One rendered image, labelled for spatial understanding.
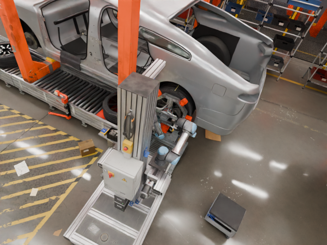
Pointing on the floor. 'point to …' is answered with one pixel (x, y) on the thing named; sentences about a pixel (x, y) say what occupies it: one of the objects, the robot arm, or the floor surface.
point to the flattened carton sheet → (212, 135)
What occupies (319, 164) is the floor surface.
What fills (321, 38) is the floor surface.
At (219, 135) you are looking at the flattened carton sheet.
